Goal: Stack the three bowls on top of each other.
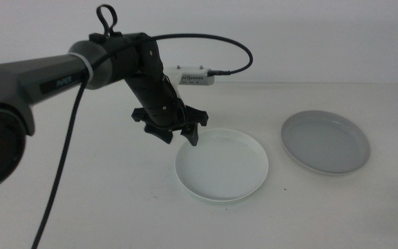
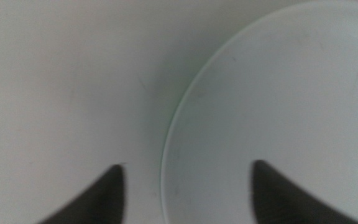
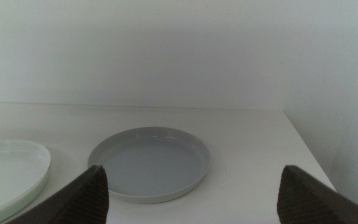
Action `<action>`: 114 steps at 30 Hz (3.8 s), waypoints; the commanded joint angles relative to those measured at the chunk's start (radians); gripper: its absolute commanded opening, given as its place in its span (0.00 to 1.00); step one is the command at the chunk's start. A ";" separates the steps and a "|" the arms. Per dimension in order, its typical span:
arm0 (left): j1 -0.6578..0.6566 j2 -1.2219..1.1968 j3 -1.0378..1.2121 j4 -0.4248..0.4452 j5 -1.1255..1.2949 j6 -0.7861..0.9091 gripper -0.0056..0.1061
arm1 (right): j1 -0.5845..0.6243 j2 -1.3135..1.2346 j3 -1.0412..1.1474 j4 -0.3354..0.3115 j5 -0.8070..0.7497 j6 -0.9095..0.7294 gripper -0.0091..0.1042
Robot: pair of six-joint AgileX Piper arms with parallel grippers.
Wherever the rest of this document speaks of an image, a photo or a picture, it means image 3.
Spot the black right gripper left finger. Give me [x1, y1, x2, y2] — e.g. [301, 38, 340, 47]
[6, 164, 110, 224]

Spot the white shallow bowl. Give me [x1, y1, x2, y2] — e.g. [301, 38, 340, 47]
[0, 139, 52, 220]

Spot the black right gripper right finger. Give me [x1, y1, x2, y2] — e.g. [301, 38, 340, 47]
[277, 164, 358, 224]

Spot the grey shallow bowl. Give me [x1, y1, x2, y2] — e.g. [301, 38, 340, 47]
[87, 126, 211, 205]

